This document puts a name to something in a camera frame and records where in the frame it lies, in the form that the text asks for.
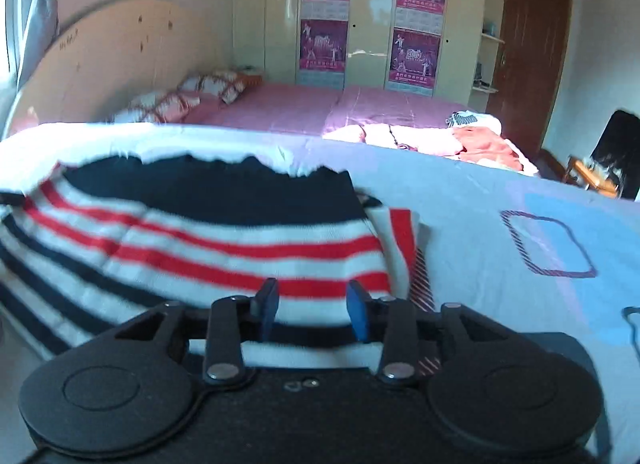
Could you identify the cream rounded headboard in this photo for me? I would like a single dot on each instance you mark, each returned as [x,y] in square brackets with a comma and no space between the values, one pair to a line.
[115,58]

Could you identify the brown wooden door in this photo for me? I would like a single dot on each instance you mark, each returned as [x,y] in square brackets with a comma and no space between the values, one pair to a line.
[530,53]

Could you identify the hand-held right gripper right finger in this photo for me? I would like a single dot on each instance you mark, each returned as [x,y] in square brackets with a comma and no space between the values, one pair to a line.
[357,309]

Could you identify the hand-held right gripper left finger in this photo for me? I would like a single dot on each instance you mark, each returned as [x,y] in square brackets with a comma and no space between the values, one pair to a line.
[270,304]

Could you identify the window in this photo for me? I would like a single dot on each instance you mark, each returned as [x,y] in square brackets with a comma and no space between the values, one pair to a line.
[9,18]

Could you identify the pile of pink clothes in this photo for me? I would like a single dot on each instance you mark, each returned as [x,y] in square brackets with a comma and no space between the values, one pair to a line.
[450,141]

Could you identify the cream corner shelves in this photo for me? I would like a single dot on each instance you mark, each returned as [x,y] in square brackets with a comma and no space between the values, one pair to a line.
[492,38]

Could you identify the black chair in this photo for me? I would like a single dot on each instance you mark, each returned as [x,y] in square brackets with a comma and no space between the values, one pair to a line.
[617,153]

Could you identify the light blue curtain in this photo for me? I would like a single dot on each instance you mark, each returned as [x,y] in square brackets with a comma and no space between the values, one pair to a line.
[40,13]

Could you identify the pink bed sheet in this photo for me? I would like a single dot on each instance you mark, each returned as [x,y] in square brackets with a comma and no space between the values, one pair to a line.
[310,108]

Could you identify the light blue patterned blanket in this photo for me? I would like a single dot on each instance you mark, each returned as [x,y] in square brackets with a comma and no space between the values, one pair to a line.
[500,244]

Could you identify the striped knit sweater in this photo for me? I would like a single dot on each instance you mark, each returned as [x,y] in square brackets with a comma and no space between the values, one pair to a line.
[200,224]

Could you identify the cream wardrobe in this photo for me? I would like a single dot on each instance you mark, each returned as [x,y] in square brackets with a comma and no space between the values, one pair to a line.
[370,18]

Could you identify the wooden side table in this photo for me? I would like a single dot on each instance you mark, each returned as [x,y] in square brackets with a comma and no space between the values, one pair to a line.
[592,178]

